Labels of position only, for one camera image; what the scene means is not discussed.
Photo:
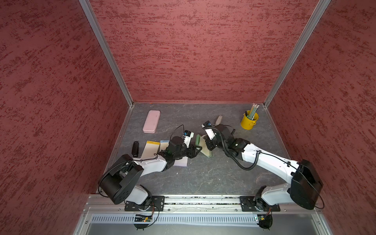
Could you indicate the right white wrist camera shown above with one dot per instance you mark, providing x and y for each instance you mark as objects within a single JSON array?
[{"x": 209, "y": 129}]

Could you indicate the bundle of pencils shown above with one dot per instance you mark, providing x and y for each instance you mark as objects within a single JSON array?
[{"x": 252, "y": 112}]

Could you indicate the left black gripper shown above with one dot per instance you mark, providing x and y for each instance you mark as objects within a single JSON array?
[{"x": 192, "y": 153}]

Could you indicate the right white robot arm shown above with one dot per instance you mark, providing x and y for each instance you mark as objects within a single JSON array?
[{"x": 302, "y": 184}]

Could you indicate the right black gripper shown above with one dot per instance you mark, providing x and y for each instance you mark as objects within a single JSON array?
[{"x": 209, "y": 143}]

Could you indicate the green memo pad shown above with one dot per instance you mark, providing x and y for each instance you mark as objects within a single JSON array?
[{"x": 201, "y": 142}]

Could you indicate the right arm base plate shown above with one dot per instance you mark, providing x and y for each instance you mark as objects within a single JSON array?
[{"x": 250, "y": 204}]

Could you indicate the blue-edged beige memo pad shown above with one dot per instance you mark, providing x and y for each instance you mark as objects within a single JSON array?
[{"x": 163, "y": 145}]

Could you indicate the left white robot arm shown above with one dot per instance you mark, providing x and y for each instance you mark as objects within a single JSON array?
[{"x": 120, "y": 181}]

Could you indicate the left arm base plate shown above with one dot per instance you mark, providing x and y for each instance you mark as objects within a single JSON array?
[{"x": 152, "y": 203}]

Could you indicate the aluminium rail frame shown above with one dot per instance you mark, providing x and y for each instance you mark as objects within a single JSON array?
[{"x": 190, "y": 209}]

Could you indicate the yellow-top beige memo pad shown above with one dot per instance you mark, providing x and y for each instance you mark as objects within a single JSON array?
[{"x": 151, "y": 148}]

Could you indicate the small black device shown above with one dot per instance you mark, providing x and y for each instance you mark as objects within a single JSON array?
[{"x": 135, "y": 149}]

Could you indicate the yellow pencil cup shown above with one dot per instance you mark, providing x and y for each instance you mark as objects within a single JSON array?
[{"x": 249, "y": 123}]

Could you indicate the purple grid memo pad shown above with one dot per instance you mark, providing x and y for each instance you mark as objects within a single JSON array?
[{"x": 182, "y": 162}]

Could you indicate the pink pencil case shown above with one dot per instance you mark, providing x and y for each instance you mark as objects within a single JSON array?
[{"x": 151, "y": 122}]

